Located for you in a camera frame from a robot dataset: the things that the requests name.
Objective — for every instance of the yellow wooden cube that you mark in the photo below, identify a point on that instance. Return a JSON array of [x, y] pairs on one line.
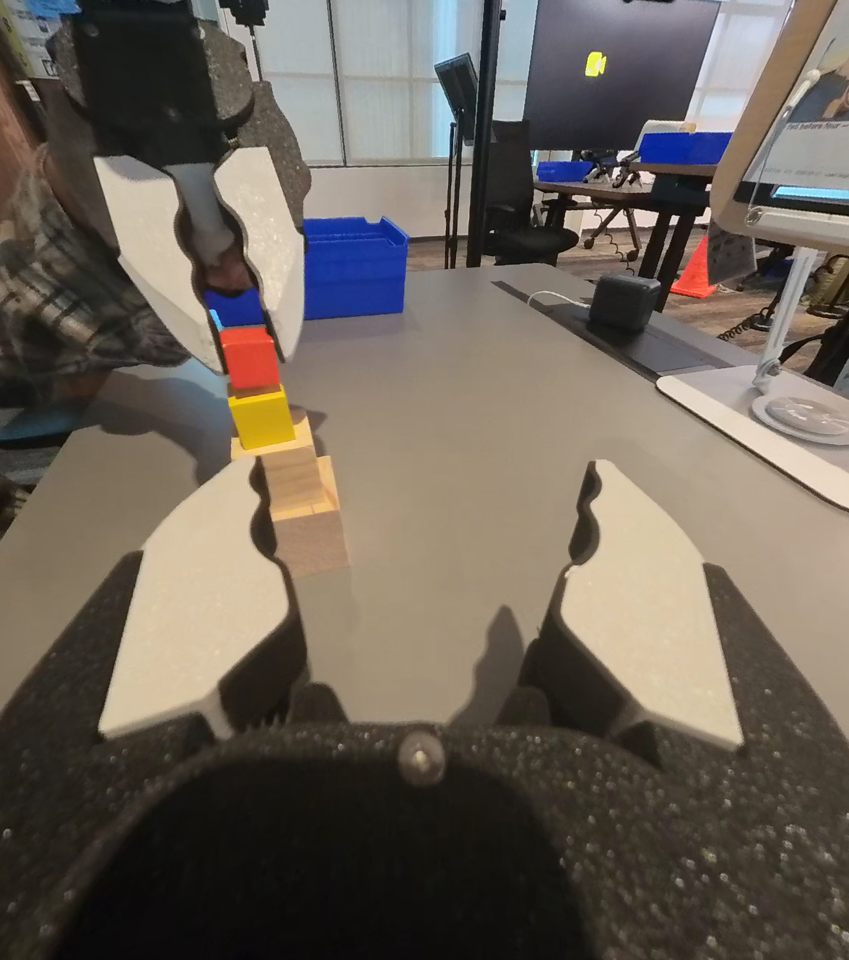
[[263, 416]]

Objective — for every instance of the small black screen on stand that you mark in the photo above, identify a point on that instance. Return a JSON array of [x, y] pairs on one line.
[[458, 94]]

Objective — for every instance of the blue bin on desk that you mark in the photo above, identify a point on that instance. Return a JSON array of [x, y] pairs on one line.
[[683, 146]]

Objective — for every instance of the flat blue object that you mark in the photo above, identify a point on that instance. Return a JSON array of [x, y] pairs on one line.
[[38, 429]]

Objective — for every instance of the large blue plastic bin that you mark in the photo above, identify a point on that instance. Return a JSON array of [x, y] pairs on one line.
[[353, 270]]

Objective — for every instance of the black charger cube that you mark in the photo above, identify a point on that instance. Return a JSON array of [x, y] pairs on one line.
[[623, 300]]

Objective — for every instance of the tablet screen in pale frame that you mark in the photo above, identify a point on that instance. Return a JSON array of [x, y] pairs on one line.
[[829, 112]]

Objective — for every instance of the small robot arms on desk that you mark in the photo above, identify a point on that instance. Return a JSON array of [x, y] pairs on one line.
[[616, 169]]

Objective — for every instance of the red wooden cube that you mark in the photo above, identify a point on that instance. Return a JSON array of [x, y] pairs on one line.
[[248, 358]]

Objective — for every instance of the blue wooden cube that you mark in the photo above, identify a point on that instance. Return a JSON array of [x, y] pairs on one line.
[[235, 307]]

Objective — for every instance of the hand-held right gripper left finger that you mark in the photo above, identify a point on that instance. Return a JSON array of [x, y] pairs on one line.
[[199, 615]]

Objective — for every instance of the white tablet stand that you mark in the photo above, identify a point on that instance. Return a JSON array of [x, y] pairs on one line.
[[792, 420]]

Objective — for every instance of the person's left hand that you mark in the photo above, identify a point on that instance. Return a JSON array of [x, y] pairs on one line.
[[231, 271]]

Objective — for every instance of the black vertical pole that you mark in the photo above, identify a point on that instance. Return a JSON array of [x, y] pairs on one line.
[[486, 135]]

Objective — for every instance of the shallow blue tray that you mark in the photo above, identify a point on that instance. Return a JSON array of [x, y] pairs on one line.
[[563, 171]]

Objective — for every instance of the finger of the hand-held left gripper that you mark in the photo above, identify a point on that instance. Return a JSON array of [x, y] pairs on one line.
[[147, 232], [271, 225]]

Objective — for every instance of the orange traffic cone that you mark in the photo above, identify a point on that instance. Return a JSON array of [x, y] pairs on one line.
[[694, 274]]

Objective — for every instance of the stepped natural wooden block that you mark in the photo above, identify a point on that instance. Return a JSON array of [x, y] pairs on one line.
[[312, 525]]

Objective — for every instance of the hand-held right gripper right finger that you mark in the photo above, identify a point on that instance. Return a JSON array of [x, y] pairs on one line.
[[642, 622]]

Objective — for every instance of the dark background desk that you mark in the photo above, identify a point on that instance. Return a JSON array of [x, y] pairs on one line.
[[619, 193]]

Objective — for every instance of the black office chair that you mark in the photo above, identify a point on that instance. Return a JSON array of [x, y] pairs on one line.
[[522, 210]]

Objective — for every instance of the large black monitor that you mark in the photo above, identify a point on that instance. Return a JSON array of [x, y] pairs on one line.
[[619, 75]]

